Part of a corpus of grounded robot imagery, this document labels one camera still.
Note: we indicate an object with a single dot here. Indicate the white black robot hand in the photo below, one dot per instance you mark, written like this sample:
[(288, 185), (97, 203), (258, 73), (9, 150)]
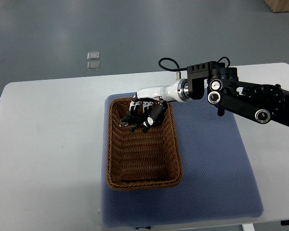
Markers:
[(177, 92)]

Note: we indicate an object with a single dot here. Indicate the dark toy crocodile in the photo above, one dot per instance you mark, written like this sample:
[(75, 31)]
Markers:
[(136, 120)]

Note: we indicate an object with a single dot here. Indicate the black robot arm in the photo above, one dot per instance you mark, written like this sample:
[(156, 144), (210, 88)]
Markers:
[(220, 84)]

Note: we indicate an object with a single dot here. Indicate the brown wicker basket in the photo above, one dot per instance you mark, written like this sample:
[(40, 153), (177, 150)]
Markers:
[(137, 160)]

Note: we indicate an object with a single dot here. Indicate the upper clear floor tile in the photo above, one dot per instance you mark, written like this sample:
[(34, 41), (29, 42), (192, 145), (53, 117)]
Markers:
[(93, 55)]

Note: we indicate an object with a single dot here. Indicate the blue grey cushion mat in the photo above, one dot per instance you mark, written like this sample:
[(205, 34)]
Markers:
[(217, 183)]

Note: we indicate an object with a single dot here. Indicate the white table leg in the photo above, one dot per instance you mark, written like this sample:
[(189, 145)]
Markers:
[(248, 227)]

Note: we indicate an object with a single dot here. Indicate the wooden box corner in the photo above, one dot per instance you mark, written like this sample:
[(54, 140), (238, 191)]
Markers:
[(278, 6)]

